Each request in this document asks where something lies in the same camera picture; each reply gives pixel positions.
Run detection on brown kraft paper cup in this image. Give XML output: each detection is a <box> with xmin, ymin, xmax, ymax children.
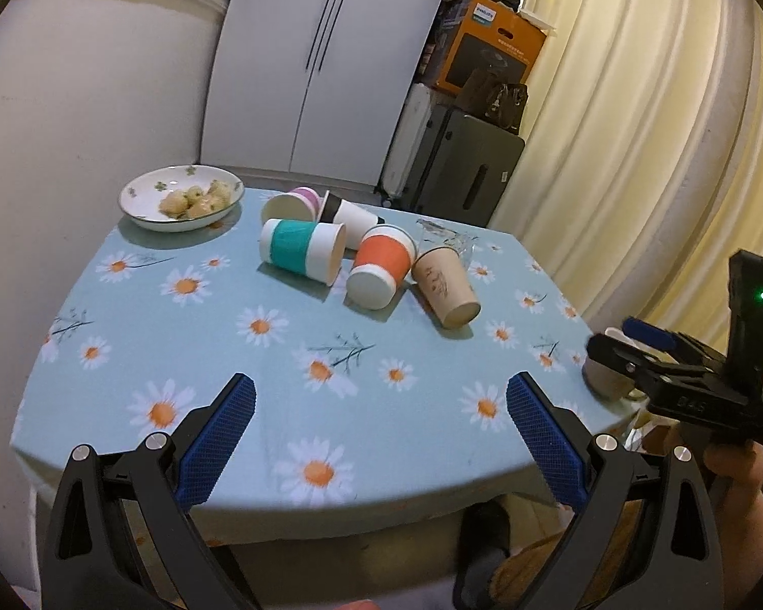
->
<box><xmin>412</xmin><ymin>245</ymin><xmax>481</xmax><ymax>329</ymax></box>

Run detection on orange sleeve paper cup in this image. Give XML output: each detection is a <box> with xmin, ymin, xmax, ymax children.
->
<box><xmin>346</xmin><ymin>225</ymin><xmax>418</xmax><ymax>310</ymax></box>

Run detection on black band white paper cup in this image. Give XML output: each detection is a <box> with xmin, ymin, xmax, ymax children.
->
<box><xmin>318</xmin><ymin>190</ymin><xmax>384</xmax><ymax>251</ymax></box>

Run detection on teal sleeve paper cup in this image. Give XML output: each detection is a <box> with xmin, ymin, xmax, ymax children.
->
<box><xmin>259</xmin><ymin>219</ymin><xmax>347</xmax><ymax>287</ymax></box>

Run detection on pink sleeve paper cup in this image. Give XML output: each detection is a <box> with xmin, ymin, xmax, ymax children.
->
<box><xmin>260</xmin><ymin>186</ymin><xmax>322</xmax><ymax>223</ymax></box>

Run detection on person's right hand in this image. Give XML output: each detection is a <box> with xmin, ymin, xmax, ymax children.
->
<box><xmin>703</xmin><ymin>441</ymin><xmax>763</xmax><ymax>608</ymax></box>

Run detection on person's left thumb tip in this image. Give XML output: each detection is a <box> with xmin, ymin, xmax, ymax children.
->
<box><xmin>335</xmin><ymin>599</ymin><xmax>380</xmax><ymax>610</ymax></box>

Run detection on beige ceramic mug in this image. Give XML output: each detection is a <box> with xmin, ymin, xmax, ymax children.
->
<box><xmin>581</xmin><ymin>326</ymin><xmax>649</xmax><ymax>402</ymax></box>

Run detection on yellow fuzzy blanket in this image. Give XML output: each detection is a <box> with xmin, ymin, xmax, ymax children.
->
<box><xmin>485</xmin><ymin>500</ymin><xmax>643</xmax><ymax>608</ymax></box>

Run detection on cream pleated curtain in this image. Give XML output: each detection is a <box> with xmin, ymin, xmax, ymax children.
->
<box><xmin>490</xmin><ymin>0</ymin><xmax>763</xmax><ymax>344</ymax></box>

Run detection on clear glass tumbler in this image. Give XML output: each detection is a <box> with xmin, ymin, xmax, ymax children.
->
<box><xmin>418</xmin><ymin>218</ymin><xmax>477</xmax><ymax>268</ymax></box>

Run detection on dark grey suitcase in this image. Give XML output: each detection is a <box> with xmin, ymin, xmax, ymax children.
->
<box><xmin>398</xmin><ymin>105</ymin><xmax>525</xmax><ymax>227</ymax></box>

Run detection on dark brown handbag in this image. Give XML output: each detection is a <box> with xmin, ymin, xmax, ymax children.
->
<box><xmin>455</xmin><ymin>68</ymin><xmax>529</xmax><ymax>134</ymax></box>

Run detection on blue daisy tablecloth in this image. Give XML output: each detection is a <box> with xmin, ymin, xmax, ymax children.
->
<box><xmin>11</xmin><ymin>190</ymin><xmax>634</xmax><ymax>544</ymax></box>

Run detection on white suitcase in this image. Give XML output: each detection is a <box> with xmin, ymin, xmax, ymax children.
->
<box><xmin>380</xmin><ymin>83</ymin><xmax>432</xmax><ymax>197</ymax></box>

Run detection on orange Philips cardboard box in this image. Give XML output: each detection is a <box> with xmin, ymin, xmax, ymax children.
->
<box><xmin>420</xmin><ymin>0</ymin><xmax>547</xmax><ymax>95</ymax></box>

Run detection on white floral bowl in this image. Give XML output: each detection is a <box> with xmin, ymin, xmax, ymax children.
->
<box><xmin>118</xmin><ymin>164</ymin><xmax>245</xmax><ymax>233</ymax></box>

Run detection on yellow food pieces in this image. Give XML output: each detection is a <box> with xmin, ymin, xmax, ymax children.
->
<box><xmin>158</xmin><ymin>179</ymin><xmax>232</xmax><ymax>221</ymax></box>

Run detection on white wardrobe cabinet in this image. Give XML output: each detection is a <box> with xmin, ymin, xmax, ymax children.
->
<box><xmin>201</xmin><ymin>0</ymin><xmax>441</xmax><ymax>188</ymax></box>

